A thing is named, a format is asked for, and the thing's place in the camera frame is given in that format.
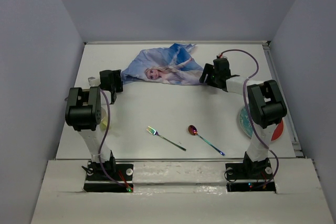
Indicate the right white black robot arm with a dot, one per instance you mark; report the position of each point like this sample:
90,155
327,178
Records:
265,108

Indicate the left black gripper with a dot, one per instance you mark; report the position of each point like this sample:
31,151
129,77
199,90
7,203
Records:
116,77

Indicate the blue princess print placemat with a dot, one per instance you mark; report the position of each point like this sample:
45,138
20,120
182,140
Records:
167,65

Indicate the pale yellow mug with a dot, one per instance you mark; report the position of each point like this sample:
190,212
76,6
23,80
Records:
104,120

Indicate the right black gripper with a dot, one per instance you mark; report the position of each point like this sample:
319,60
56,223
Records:
208,68

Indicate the teal and red plate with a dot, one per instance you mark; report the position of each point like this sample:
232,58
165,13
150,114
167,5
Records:
247,128

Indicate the iridescent spoon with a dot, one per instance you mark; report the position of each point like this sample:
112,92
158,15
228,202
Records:
193,131

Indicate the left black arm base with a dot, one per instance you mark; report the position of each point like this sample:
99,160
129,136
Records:
108,181

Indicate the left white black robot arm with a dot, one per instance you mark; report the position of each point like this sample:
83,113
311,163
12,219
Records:
84,114

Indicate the iridescent fork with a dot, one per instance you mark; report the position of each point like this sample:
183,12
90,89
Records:
155,133

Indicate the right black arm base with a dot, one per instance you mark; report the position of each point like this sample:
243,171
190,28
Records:
239,180

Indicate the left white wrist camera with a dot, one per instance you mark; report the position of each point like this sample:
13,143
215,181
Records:
94,81

